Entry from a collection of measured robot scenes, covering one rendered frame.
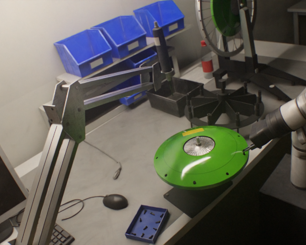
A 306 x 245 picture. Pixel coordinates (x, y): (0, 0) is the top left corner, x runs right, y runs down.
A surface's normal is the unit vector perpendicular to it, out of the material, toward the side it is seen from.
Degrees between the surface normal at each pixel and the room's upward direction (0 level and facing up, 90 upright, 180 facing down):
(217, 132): 14
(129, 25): 88
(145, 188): 0
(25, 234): 38
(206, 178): 24
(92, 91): 90
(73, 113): 90
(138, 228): 0
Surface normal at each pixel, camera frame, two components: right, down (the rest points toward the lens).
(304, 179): -0.40, 0.54
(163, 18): -0.76, 0.44
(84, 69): 0.64, 0.39
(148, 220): -0.25, -0.84
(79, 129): 0.82, 0.08
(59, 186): -0.51, -0.34
